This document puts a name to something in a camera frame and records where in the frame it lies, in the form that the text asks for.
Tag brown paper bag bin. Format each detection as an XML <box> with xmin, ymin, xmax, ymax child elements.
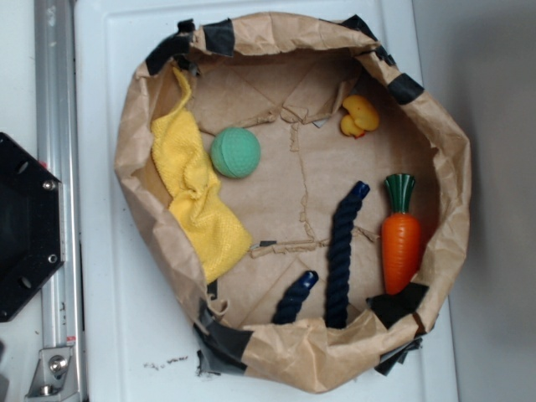
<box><xmin>115</xmin><ymin>13</ymin><xmax>471</xmax><ymax>393</ymax></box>

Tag green foam ball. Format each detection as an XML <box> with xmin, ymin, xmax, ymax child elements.
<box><xmin>210</xmin><ymin>127</ymin><xmax>261</xmax><ymax>179</ymax></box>

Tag yellow microfiber cloth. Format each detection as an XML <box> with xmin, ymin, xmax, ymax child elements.
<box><xmin>151</xmin><ymin>67</ymin><xmax>252</xmax><ymax>284</ymax></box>

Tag yellow rubber duck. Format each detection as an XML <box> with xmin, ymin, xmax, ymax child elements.
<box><xmin>340</xmin><ymin>95</ymin><xmax>379</xmax><ymax>138</ymax></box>

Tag orange plastic carrot toy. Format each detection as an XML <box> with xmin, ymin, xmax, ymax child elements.
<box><xmin>381</xmin><ymin>173</ymin><xmax>421</xmax><ymax>295</ymax></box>

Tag dark blue rope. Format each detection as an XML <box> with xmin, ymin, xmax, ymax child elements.
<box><xmin>271</xmin><ymin>180</ymin><xmax>372</xmax><ymax>330</ymax></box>

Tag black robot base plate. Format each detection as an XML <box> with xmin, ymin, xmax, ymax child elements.
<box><xmin>1</xmin><ymin>132</ymin><xmax>64</xmax><ymax>322</ymax></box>

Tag aluminium extrusion rail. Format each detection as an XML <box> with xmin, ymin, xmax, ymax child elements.
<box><xmin>34</xmin><ymin>1</ymin><xmax>89</xmax><ymax>401</ymax></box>

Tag metal corner bracket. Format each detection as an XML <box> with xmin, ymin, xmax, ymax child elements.
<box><xmin>24</xmin><ymin>346</ymin><xmax>80</xmax><ymax>401</ymax></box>

